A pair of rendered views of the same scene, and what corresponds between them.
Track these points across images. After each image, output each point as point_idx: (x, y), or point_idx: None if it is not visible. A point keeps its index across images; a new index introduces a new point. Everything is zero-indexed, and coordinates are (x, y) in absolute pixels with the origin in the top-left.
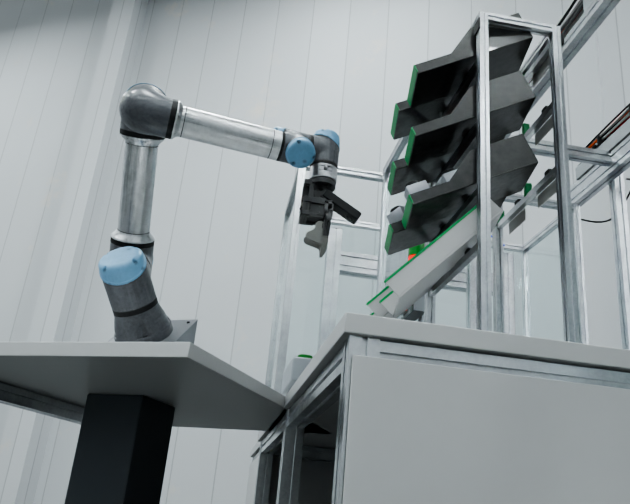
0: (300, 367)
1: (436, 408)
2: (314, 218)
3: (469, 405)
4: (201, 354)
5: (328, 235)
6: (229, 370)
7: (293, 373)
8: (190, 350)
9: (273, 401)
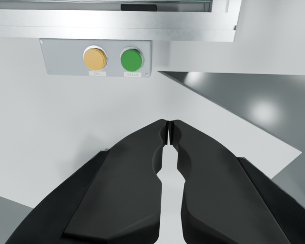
0: (151, 64)
1: None
2: None
3: None
4: (288, 143)
5: (242, 158)
6: (255, 124)
7: (151, 70)
8: (298, 148)
9: (180, 81)
